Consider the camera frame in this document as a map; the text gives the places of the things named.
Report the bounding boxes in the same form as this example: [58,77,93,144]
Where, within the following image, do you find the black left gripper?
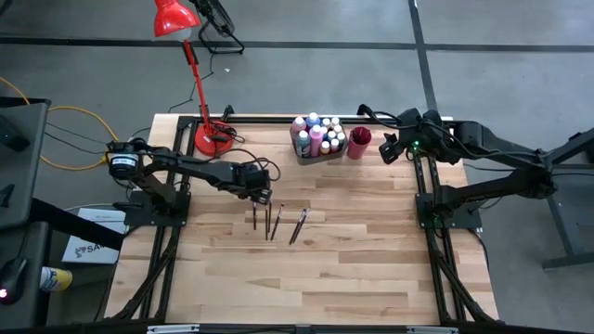
[233,162,275,208]

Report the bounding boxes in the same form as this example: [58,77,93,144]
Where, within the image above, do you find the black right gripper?
[379,109,445,164]

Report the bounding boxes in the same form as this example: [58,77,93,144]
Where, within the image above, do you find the large pink paint bottle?
[309,123,325,159]

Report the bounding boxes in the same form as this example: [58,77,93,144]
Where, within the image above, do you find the red-pink plastic cup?
[346,125,373,161]

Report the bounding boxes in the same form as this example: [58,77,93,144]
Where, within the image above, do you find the grey plastic bin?
[290,121,349,166]

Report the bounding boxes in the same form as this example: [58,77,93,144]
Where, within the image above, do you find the red desk lamp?
[153,0,235,158]

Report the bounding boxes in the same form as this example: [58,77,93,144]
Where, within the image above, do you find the white printed cardboard box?
[61,207,129,265]

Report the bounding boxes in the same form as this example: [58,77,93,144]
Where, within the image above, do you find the black diagonal beam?
[30,198,126,251]

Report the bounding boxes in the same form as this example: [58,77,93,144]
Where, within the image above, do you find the yellow labelled can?
[39,266,74,293]

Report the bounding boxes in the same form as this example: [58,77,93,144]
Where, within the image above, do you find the dark grey side desk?
[0,221,50,328]
[0,96,51,231]

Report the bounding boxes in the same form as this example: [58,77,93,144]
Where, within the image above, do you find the black desktop device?
[0,114,32,153]

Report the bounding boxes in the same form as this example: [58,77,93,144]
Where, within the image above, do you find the black computer mouse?
[0,257,28,306]

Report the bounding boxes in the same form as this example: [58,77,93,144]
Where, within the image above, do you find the black aluminium table frame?
[104,114,500,326]

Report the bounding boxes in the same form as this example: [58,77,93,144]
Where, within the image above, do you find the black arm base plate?
[123,192,192,227]
[415,192,484,230]

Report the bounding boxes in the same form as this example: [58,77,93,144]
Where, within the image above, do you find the silver metal bracket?
[147,324,200,334]
[406,326,459,334]

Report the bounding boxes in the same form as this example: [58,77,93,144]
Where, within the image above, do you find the yellow extension cord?
[0,76,122,172]

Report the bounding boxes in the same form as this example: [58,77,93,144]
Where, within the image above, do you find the black adjustable desk frame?
[510,127,594,272]

